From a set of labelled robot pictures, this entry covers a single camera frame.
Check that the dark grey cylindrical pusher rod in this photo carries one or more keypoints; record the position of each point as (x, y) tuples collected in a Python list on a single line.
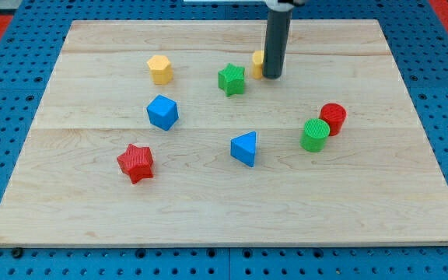
[(277, 33)]

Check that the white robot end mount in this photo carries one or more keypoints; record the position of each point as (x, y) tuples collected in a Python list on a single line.
[(284, 5)]

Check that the green star block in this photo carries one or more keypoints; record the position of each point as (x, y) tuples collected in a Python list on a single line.
[(231, 79)]

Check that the yellow hexagon block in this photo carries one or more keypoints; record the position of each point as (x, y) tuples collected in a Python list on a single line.
[(160, 69)]

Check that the red star block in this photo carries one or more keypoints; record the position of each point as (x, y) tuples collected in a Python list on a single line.
[(136, 162)]

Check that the yellow block behind rod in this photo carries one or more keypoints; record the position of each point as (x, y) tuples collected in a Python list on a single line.
[(257, 64)]

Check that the red cylinder block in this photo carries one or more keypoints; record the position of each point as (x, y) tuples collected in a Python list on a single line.
[(334, 115)]

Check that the green cylinder block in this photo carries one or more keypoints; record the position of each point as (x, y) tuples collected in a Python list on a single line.
[(315, 134)]

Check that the blue triangle block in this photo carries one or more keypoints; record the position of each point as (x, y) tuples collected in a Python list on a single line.
[(243, 148)]

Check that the blue cube block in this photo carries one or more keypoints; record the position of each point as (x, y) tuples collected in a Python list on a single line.
[(163, 112)]

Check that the light wooden board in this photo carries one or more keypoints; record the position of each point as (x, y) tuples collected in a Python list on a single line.
[(375, 184)]

